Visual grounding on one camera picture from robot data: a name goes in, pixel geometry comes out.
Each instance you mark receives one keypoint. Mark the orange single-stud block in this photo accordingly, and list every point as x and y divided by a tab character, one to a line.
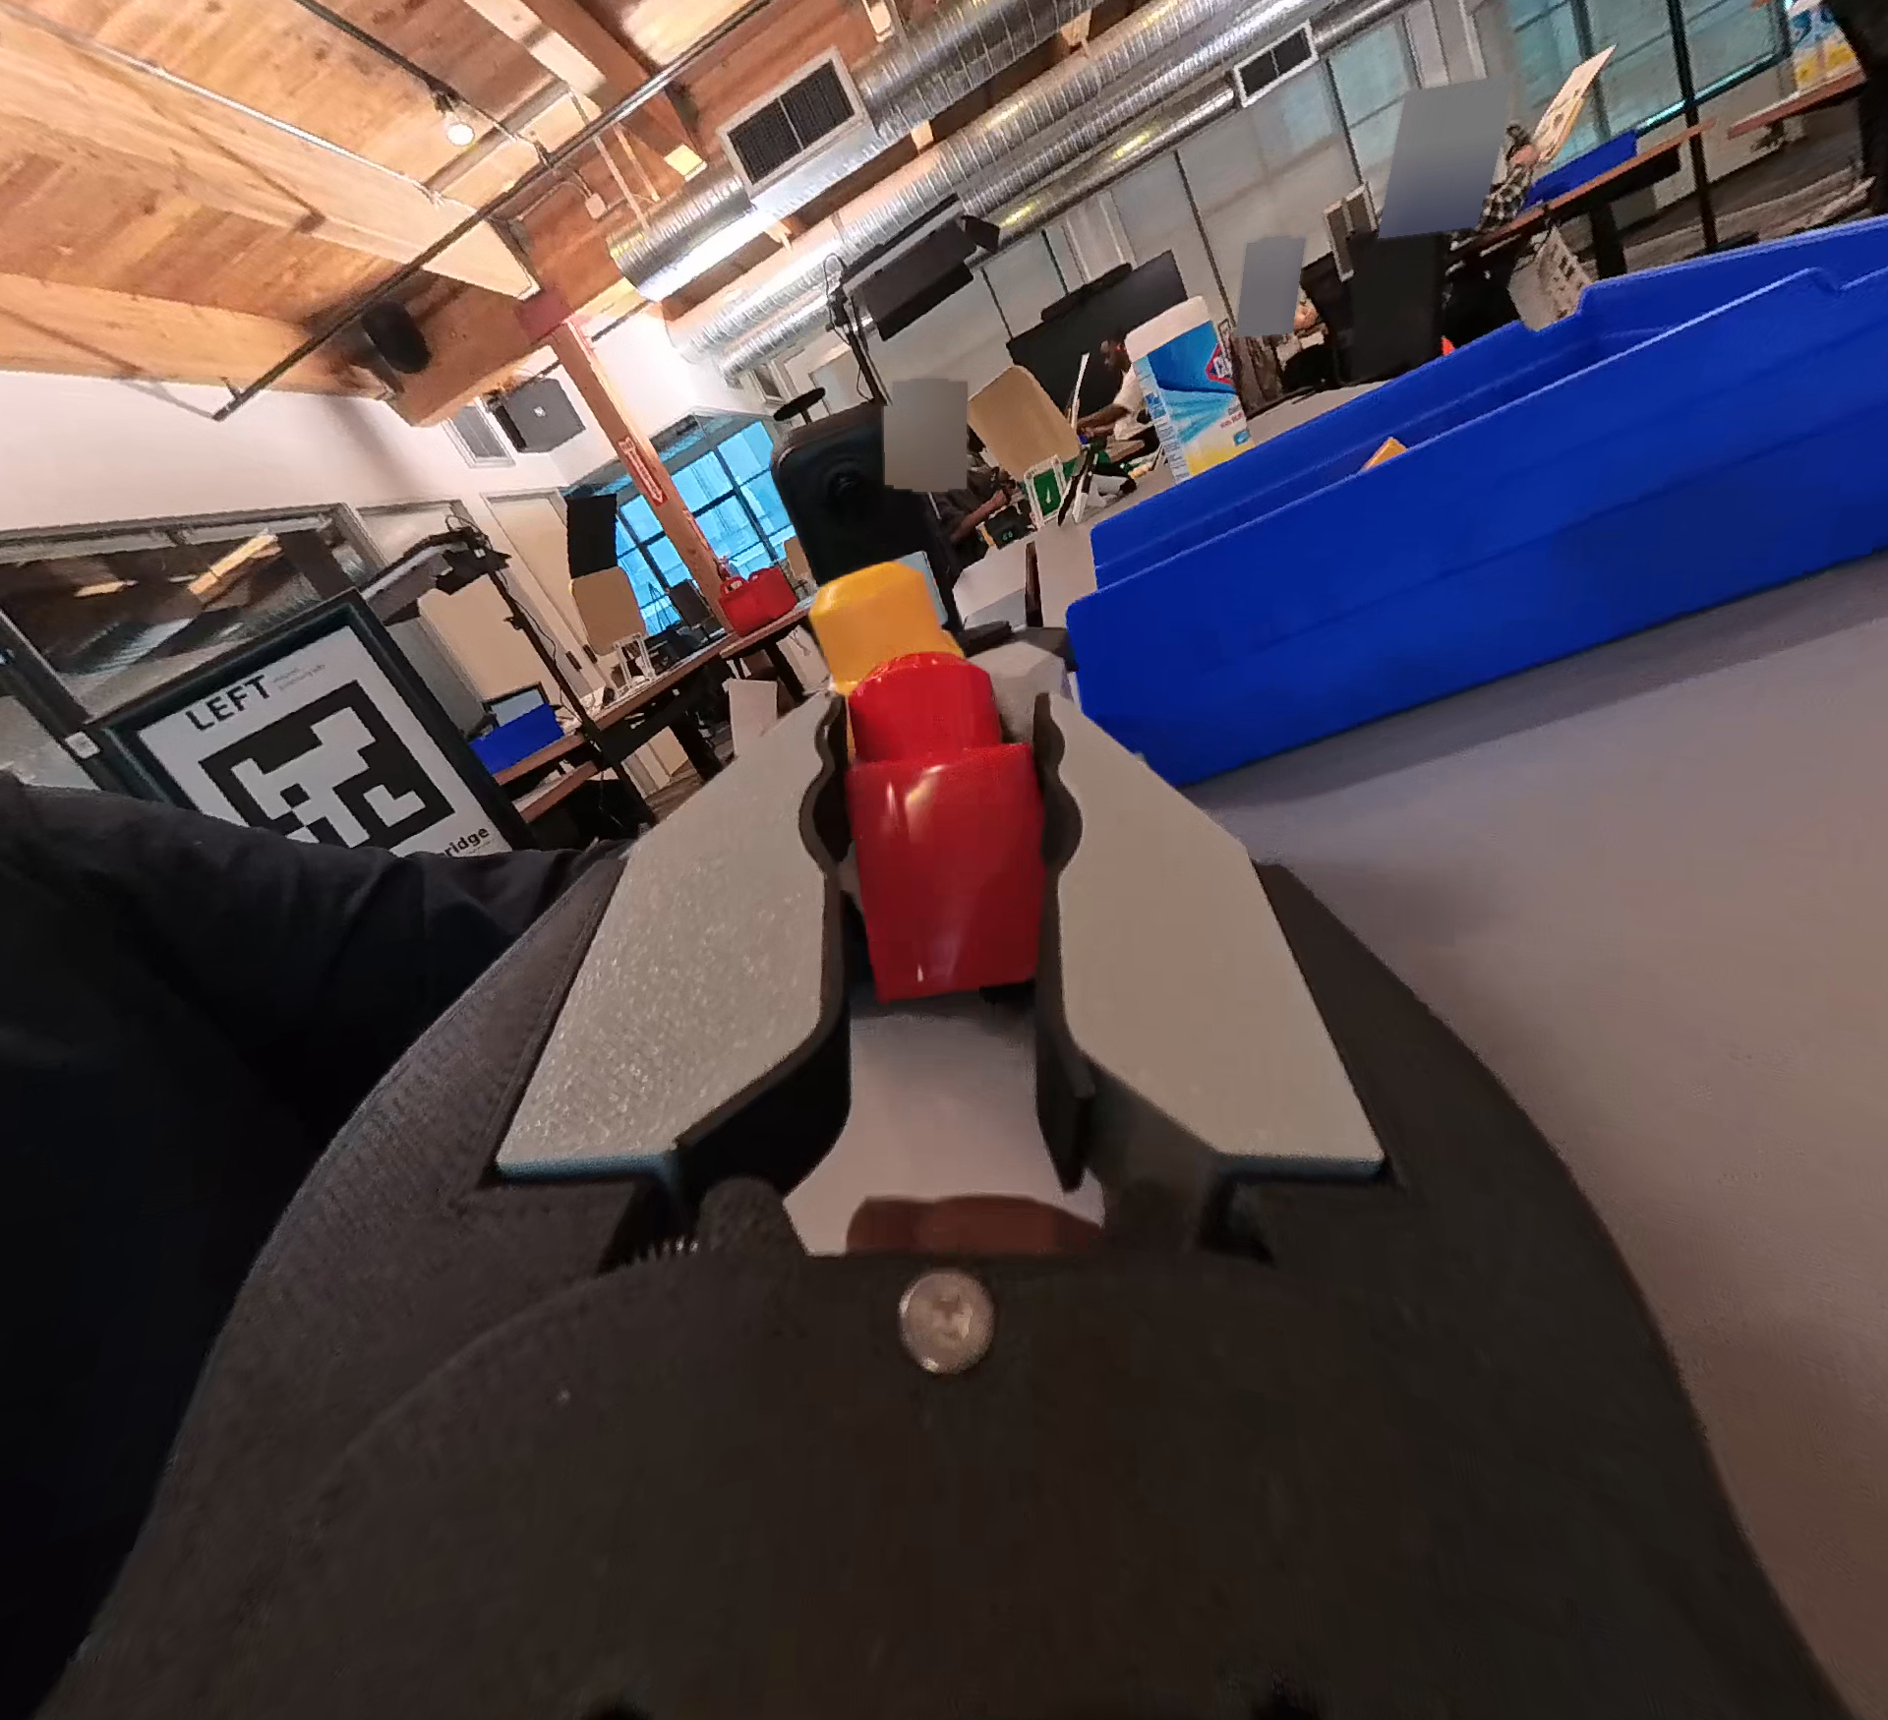
878	621
1383	452

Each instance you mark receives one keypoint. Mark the red single-stud block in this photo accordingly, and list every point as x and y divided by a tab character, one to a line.
944	865

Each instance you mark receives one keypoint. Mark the blue plastic bin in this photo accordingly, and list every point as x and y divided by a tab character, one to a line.
1475	569

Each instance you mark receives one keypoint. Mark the black floor lamp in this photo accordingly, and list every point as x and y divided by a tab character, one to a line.
1675	9

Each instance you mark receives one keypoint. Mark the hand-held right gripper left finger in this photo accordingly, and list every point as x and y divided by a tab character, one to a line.
678	997

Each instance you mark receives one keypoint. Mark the small green sign stand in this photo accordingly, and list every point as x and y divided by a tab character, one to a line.
1063	488

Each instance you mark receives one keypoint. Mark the black-framed marker sign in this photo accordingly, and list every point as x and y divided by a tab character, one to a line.
326	762

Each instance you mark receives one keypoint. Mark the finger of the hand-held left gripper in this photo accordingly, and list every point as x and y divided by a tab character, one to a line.
759	710
1019	672

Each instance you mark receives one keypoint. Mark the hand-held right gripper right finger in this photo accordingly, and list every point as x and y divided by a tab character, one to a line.
1203	997

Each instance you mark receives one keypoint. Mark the red storage bin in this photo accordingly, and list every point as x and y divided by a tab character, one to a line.
755	599

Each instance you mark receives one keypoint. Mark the person's left forearm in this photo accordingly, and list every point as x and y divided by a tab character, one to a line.
223	1013

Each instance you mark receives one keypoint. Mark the wipes canister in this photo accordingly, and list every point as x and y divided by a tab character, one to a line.
1187	401

